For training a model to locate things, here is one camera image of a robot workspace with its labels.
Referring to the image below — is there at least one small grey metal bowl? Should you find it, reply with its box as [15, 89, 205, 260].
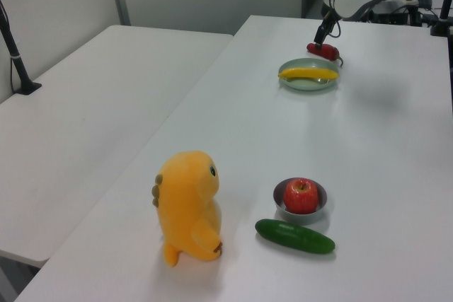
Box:
[272, 177, 328, 226]

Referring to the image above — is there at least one pale green plastic plate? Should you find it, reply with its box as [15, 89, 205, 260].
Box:
[277, 57, 343, 93]

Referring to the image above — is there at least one red chili pepper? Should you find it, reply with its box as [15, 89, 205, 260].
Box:
[306, 42, 345, 68]

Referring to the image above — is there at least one orange plush dinosaur toy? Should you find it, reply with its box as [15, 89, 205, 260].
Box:
[151, 150, 224, 268]

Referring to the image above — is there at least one red apple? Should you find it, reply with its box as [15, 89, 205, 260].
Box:
[282, 178, 319, 216]

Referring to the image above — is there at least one black electronics box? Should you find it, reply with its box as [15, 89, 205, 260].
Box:
[369, 7, 420, 26]

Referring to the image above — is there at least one yellow banana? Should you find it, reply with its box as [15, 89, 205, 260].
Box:
[277, 66, 340, 81]

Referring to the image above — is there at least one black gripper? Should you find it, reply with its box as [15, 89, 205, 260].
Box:
[313, 4, 341, 50]

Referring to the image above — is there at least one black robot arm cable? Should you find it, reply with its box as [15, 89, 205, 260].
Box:
[327, 0, 385, 40]

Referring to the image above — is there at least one black clamped pole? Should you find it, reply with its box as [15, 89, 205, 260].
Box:
[0, 0, 43, 96]

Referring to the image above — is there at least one black camera stand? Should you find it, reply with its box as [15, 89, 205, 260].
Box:
[429, 0, 453, 37]

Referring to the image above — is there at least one green cucumber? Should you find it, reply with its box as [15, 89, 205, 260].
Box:
[254, 218, 336, 255]

